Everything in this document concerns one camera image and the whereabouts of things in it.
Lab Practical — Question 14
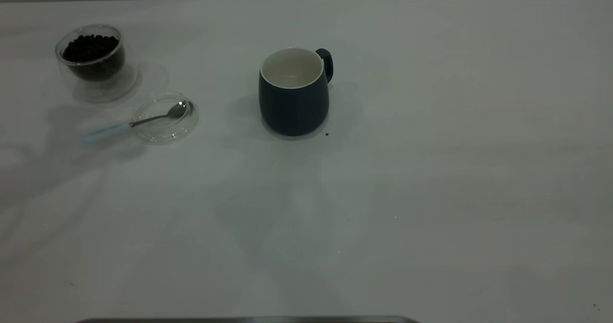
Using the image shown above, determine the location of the dark grey cup white inside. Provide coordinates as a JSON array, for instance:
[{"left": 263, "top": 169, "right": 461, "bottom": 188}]
[{"left": 259, "top": 47, "right": 334, "bottom": 137}]

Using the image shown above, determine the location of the metal spoon pale blue handle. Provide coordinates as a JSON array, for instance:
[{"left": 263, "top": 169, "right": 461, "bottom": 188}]
[{"left": 82, "top": 101, "right": 188, "bottom": 144}]

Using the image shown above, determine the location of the dark coffee beans pile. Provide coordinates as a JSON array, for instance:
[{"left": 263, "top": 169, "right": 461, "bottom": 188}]
[{"left": 63, "top": 35, "right": 126, "bottom": 81}]

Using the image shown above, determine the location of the clear glass saucer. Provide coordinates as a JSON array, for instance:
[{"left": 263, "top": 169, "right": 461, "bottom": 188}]
[{"left": 130, "top": 92, "right": 199, "bottom": 145}]

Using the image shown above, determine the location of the clear double-wall glass bowl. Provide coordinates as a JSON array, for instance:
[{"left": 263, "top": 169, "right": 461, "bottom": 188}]
[{"left": 55, "top": 24, "right": 139, "bottom": 104}]

